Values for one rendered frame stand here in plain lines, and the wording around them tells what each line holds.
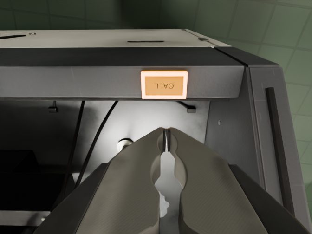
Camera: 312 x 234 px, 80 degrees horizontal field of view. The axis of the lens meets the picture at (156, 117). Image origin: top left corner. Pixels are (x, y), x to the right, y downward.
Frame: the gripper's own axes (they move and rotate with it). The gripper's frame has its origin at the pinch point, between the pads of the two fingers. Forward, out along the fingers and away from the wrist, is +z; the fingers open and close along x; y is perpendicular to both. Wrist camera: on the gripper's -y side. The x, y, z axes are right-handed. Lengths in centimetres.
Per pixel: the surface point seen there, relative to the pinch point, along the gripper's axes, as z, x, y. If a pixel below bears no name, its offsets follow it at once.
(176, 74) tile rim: 9.2, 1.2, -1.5
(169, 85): 9.1, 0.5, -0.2
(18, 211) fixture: 7.5, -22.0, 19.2
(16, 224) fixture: 7.5, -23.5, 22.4
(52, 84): 10.4, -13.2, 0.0
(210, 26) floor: 105, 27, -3
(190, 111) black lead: 21.7, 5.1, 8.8
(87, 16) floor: 105, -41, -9
